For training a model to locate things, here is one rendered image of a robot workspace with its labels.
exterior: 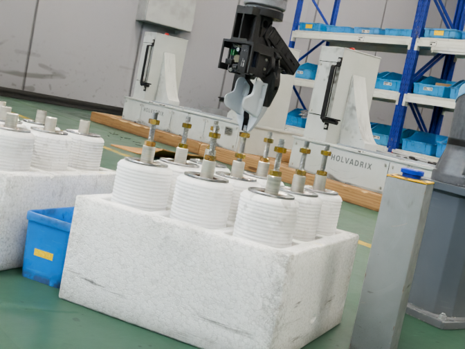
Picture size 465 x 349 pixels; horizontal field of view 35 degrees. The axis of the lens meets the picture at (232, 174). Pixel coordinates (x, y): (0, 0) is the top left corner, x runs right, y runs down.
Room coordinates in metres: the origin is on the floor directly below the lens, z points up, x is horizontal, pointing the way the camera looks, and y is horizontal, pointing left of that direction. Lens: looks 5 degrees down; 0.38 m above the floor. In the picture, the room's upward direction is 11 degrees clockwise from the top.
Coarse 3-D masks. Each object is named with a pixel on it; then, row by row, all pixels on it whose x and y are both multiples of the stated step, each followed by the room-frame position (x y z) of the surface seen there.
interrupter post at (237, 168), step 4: (232, 164) 1.33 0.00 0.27; (236, 164) 1.32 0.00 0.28; (240, 164) 1.32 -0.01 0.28; (244, 164) 1.33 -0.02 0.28; (232, 168) 1.33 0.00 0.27; (236, 168) 1.32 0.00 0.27; (240, 168) 1.32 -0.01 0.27; (232, 172) 1.32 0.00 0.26; (236, 172) 1.32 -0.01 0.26; (240, 172) 1.32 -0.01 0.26; (232, 176) 1.32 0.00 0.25; (236, 176) 1.32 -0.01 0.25; (240, 176) 1.32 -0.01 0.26
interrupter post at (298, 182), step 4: (296, 176) 1.28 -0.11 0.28; (300, 176) 1.27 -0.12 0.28; (296, 180) 1.27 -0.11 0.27; (300, 180) 1.27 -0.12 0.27; (304, 180) 1.28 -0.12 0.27; (292, 184) 1.28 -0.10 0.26; (296, 184) 1.27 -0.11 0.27; (300, 184) 1.27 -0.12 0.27; (292, 188) 1.28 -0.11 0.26; (296, 188) 1.27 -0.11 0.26; (300, 188) 1.27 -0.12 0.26; (300, 192) 1.28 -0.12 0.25
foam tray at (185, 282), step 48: (96, 240) 1.21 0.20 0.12; (144, 240) 1.18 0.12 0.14; (192, 240) 1.14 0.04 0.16; (240, 240) 1.11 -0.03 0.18; (336, 240) 1.30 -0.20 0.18; (96, 288) 1.20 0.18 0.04; (144, 288) 1.17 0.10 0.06; (192, 288) 1.13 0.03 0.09; (240, 288) 1.10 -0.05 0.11; (288, 288) 1.10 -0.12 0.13; (336, 288) 1.35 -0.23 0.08; (192, 336) 1.13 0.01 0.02; (240, 336) 1.10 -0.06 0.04; (288, 336) 1.14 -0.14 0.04
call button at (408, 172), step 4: (404, 168) 1.27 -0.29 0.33; (408, 168) 1.27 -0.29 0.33; (404, 172) 1.27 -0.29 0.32; (408, 172) 1.26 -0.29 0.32; (412, 172) 1.26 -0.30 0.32; (416, 172) 1.26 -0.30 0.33; (420, 172) 1.26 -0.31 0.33; (424, 172) 1.28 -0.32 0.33; (404, 176) 1.27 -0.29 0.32; (408, 176) 1.27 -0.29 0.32; (412, 176) 1.27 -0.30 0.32; (416, 176) 1.27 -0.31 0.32; (420, 176) 1.27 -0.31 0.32
